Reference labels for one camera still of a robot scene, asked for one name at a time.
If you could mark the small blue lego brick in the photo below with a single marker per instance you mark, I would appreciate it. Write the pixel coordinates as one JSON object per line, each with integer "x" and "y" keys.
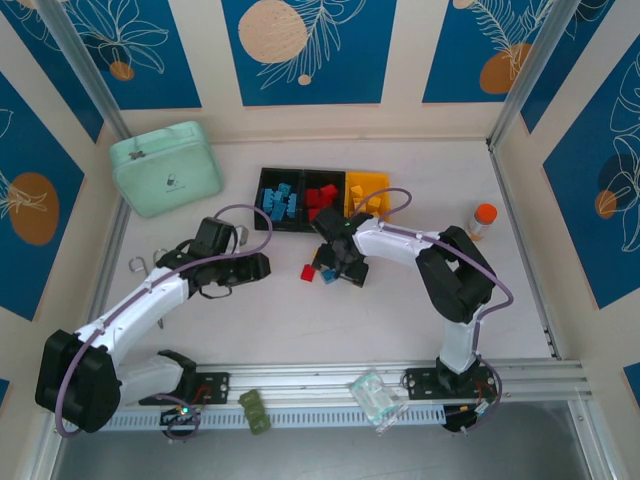
{"x": 328, "y": 277}
{"x": 284, "y": 189}

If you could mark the red lego brick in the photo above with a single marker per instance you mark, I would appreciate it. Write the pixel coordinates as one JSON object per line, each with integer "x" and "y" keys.
{"x": 328, "y": 191}
{"x": 308, "y": 274}
{"x": 327, "y": 203}
{"x": 314, "y": 214}
{"x": 313, "y": 197}

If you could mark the long blue lego brick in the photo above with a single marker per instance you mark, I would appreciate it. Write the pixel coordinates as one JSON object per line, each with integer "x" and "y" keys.
{"x": 279, "y": 212}
{"x": 268, "y": 199}
{"x": 293, "y": 205}

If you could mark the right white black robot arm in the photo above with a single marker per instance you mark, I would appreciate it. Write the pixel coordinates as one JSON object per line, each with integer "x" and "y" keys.
{"x": 390, "y": 245}

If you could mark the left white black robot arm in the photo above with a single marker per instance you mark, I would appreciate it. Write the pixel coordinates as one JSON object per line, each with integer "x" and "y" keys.
{"x": 145, "y": 310}

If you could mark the black plastic bin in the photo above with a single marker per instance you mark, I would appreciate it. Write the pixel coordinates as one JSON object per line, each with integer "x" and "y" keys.
{"x": 262, "y": 220}
{"x": 340, "y": 210}

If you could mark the yellow plastic bin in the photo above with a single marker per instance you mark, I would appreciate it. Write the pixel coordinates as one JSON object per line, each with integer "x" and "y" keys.
{"x": 385, "y": 180}

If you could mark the mint green carry case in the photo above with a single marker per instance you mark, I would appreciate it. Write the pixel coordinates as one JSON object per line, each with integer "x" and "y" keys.
{"x": 165, "y": 170}

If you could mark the metal scissors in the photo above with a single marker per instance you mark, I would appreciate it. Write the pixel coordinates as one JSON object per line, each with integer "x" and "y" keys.
{"x": 161, "y": 322}

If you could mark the clear plastic bag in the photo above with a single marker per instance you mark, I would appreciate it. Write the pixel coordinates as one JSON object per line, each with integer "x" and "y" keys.
{"x": 375, "y": 400}

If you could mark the orange cap bottle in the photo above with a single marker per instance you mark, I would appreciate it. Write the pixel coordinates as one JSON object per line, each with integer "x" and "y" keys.
{"x": 482, "y": 222}

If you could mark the olive green block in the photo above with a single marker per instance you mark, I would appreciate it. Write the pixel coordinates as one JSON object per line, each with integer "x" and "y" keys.
{"x": 255, "y": 412}

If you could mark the small controller circuit board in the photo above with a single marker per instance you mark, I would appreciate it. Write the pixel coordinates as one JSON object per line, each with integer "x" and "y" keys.
{"x": 470, "y": 415}
{"x": 181, "y": 415}

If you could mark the aluminium side rail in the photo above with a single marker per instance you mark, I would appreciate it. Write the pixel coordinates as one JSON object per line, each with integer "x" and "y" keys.
{"x": 500, "y": 175}
{"x": 117, "y": 225}

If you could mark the aluminium front rail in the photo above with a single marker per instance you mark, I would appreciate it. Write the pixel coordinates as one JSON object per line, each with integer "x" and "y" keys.
{"x": 310, "y": 380}

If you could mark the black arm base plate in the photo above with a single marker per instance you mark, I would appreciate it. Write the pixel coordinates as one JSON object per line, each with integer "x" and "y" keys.
{"x": 420, "y": 385}
{"x": 215, "y": 387}

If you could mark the aluminium upright post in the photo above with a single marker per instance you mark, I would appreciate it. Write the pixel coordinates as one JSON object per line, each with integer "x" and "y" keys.
{"x": 525, "y": 70}
{"x": 85, "y": 75}

